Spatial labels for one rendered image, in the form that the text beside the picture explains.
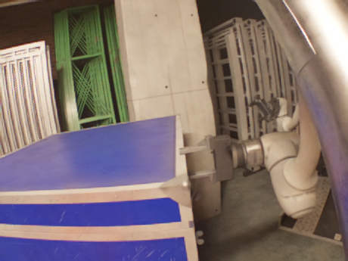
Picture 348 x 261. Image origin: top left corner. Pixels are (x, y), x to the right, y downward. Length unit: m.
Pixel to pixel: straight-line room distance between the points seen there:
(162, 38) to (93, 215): 1.54
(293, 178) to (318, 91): 0.40
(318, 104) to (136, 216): 0.43
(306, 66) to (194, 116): 1.71
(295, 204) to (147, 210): 0.36
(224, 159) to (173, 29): 1.41
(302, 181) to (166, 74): 1.44
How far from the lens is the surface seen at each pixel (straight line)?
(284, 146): 0.69
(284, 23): 0.24
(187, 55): 1.90
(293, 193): 0.60
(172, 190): 0.47
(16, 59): 2.82
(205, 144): 0.67
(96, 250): 0.62
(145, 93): 1.74
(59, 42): 3.67
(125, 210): 0.51
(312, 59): 0.21
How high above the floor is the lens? 1.27
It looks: 11 degrees down
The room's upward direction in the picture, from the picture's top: 8 degrees counter-clockwise
